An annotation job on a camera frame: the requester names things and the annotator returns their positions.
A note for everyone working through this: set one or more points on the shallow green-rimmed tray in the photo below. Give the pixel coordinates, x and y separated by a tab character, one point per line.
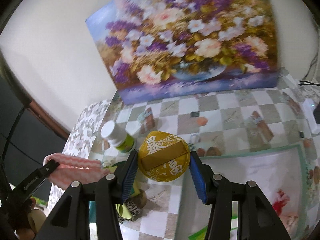
271	194

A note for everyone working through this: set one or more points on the black power adapter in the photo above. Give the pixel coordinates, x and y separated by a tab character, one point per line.
316	114

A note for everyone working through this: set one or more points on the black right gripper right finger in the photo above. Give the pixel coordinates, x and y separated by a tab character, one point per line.
256	217

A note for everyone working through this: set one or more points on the leopard print fabric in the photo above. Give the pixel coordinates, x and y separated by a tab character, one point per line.
127	211

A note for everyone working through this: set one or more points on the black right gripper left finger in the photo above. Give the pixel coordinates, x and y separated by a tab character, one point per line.
69	219

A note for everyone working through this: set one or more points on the brown round ball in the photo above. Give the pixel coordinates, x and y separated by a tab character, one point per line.
139	200

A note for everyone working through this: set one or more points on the white power strip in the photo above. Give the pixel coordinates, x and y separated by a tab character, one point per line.
309	107

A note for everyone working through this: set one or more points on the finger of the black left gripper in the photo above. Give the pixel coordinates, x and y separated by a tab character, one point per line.
21	193

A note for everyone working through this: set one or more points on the pink white knitted cloth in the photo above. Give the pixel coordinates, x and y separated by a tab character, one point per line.
72	168

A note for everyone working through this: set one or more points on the green tissue packet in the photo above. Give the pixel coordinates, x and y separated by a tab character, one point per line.
201	234

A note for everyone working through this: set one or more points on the checkered tablecloth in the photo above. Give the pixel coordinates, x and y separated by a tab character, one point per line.
250	134

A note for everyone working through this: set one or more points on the white green-labelled pill bottle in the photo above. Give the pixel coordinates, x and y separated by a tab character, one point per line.
117	137

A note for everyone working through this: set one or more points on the floral canvas painting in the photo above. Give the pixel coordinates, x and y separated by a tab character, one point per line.
156	49

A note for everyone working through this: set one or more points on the green yellow sponge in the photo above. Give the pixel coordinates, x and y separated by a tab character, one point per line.
134	190

